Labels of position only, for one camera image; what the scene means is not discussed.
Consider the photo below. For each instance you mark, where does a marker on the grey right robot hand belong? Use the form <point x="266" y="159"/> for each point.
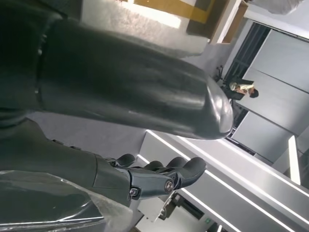
<point x="72" y="169"/>

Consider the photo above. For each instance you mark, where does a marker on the ceiling light panel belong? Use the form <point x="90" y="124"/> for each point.
<point x="294" y="160"/>

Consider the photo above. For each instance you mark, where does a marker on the person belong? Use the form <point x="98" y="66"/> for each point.
<point x="241" y="89"/>

